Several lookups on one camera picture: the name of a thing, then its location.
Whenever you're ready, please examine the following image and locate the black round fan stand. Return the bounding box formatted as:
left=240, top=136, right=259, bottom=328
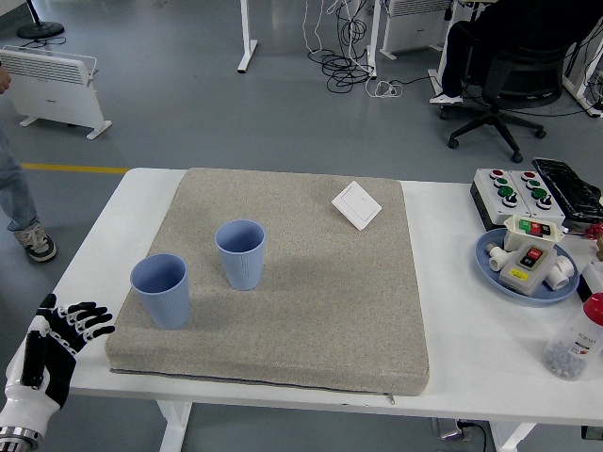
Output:
left=16, top=0, right=66, bottom=40

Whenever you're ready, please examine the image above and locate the white panel heater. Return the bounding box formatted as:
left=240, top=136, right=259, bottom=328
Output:
left=0, top=44, right=113, bottom=140
left=379, top=0, right=453, bottom=60

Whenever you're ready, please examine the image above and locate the black plastic tray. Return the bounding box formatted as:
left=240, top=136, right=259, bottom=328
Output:
left=531, top=156, right=603, bottom=222

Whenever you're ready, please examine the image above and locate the white cable with plug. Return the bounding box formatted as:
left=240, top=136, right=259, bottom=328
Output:
left=365, top=77, right=405, bottom=100

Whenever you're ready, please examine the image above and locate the black cable tangle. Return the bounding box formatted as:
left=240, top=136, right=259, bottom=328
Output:
left=308, top=0, right=378, bottom=93

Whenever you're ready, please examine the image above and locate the grey-brown fabric mat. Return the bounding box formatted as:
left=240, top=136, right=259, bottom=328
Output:
left=104, top=167, right=431, bottom=396

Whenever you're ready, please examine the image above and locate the white pipe fitting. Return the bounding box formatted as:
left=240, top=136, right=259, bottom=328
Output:
left=485, top=242, right=513, bottom=273
left=545, top=256, right=579, bottom=291

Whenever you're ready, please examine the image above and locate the black office chair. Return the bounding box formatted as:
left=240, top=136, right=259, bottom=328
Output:
left=440, top=27, right=580, bottom=164

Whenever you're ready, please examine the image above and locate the white push-button control box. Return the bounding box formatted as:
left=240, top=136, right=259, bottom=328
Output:
left=469, top=168, right=529, bottom=232
left=507, top=169, right=566, bottom=230

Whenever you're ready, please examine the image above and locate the white desk leg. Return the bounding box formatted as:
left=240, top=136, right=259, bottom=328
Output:
left=236, top=0, right=259, bottom=73
left=365, top=0, right=383, bottom=79

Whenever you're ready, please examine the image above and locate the white wall switch plate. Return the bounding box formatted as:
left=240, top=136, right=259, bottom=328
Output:
left=331, top=180, right=383, bottom=232

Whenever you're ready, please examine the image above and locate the white desk frame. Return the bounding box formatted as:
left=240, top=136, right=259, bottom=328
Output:
left=562, top=60, right=603, bottom=118

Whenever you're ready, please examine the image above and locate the grey power strip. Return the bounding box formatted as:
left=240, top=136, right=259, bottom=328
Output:
left=431, top=416, right=491, bottom=444

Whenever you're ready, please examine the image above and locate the white green-red button switch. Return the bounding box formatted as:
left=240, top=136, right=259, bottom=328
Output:
left=502, top=215, right=566, bottom=253

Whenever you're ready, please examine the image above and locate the grey red-button switch box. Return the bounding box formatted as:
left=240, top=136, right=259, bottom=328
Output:
left=497, top=242, right=560, bottom=299

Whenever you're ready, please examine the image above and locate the white table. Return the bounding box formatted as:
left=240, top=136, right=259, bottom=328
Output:
left=5, top=167, right=603, bottom=452

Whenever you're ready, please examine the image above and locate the blue ribbed plastic cup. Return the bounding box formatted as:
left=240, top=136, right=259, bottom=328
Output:
left=214, top=218, right=267, bottom=291
left=129, top=253, right=191, bottom=331

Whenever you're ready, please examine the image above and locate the red-lidded clear screw jar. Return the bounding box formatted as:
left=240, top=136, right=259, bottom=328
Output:
left=541, top=291, right=603, bottom=381

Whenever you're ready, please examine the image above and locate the seated person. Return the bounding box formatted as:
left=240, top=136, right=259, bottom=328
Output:
left=429, top=0, right=603, bottom=105

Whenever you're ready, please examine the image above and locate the blue round plate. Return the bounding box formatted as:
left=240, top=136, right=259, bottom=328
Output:
left=474, top=228, right=580, bottom=308

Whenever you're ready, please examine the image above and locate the white small box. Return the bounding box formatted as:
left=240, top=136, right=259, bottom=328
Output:
left=578, top=261, right=603, bottom=302

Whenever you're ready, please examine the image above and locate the standing person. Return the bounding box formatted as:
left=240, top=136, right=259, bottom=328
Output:
left=0, top=63, right=58, bottom=264

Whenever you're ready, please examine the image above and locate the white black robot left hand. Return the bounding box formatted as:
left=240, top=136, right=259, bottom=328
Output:
left=0, top=293, right=117, bottom=432

